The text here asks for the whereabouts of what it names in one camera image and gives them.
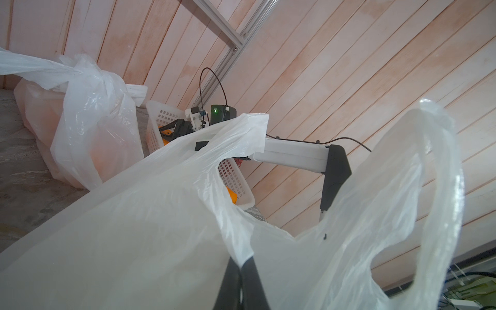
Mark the orange mandarin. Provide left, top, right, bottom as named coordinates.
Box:
left=160, top=129, right=173, bottom=145
left=226, top=187, right=238, bottom=204

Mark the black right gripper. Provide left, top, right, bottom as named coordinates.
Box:
left=158, top=104, right=237, bottom=141

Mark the white plastic perforated basket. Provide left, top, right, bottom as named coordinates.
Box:
left=145, top=99, right=256, bottom=210

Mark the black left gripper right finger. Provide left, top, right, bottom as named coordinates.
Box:
left=241, top=257, right=270, bottom=310

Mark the white printed plastic bag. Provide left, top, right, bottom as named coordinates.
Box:
left=1, top=50, right=148, bottom=190

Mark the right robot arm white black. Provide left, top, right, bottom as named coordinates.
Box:
left=147, top=102, right=351, bottom=216

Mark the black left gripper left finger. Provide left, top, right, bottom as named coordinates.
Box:
left=213, top=258, right=242, bottom=310

